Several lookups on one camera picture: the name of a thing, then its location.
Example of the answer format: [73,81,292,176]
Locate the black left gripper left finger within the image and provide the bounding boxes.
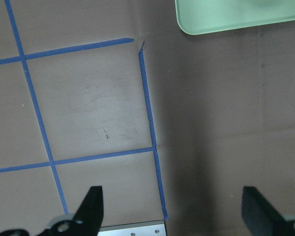
[64,186,104,236]

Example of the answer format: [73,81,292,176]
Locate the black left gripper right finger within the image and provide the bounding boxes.
[241,186,286,236]

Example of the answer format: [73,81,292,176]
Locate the mint green tray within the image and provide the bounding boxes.
[175,0,295,35]

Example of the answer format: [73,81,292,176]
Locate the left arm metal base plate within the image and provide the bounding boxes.
[98,220,167,236]

